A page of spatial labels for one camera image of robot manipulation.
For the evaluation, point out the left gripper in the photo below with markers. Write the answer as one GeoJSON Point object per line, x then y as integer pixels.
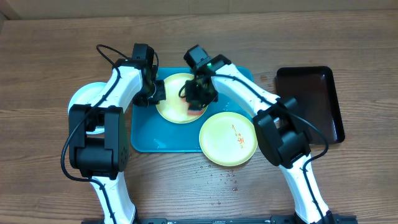
{"type": "Point", "coordinates": [161, 96]}

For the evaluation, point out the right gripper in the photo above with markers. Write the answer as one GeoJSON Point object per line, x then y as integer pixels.
{"type": "Point", "coordinates": [194, 91]}

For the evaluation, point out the orange and grey sponge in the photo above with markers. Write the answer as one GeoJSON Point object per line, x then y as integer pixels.
{"type": "Point", "coordinates": [194, 112]}

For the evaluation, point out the yellow-green plate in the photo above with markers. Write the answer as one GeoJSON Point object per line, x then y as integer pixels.
{"type": "Point", "coordinates": [228, 139]}
{"type": "Point", "coordinates": [174, 108]}

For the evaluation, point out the light blue plate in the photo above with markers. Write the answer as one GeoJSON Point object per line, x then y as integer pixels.
{"type": "Point", "coordinates": [86, 93]}

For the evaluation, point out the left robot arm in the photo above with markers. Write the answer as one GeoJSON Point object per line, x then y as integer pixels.
{"type": "Point", "coordinates": [97, 149]}

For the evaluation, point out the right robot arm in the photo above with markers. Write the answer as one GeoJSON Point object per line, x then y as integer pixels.
{"type": "Point", "coordinates": [283, 136]}

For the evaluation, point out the teal plastic tray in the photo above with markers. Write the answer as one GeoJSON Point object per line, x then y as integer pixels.
{"type": "Point", "coordinates": [150, 132]}

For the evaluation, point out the black rectangular tray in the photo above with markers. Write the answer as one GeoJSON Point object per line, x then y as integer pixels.
{"type": "Point", "coordinates": [315, 92]}

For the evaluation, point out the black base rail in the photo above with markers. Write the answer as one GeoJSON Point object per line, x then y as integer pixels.
{"type": "Point", "coordinates": [275, 219]}

